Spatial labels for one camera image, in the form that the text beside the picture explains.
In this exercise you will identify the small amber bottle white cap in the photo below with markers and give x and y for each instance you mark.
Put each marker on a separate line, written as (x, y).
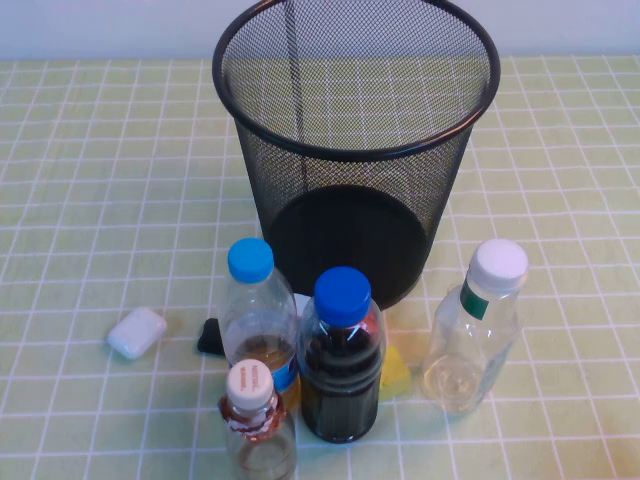
(249, 385)

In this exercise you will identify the clear bottle green neck label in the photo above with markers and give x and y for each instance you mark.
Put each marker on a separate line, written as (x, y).
(500, 262)

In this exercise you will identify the clear bottle light blue cap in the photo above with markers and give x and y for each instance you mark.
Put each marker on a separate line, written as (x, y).
(250, 265)

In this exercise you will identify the small black object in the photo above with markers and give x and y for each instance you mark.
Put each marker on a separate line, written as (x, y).
(207, 340)

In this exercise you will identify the dark liquid bottle blue cap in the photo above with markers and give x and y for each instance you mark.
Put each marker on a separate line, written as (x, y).
(340, 390)

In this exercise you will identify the yellow sponge block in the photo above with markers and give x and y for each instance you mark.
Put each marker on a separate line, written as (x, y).
(395, 372)

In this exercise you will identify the white earbud case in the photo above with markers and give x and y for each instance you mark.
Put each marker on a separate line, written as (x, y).
(135, 332)

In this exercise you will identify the green white checkered tablecloth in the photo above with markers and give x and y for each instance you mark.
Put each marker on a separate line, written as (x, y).
(100, 200)

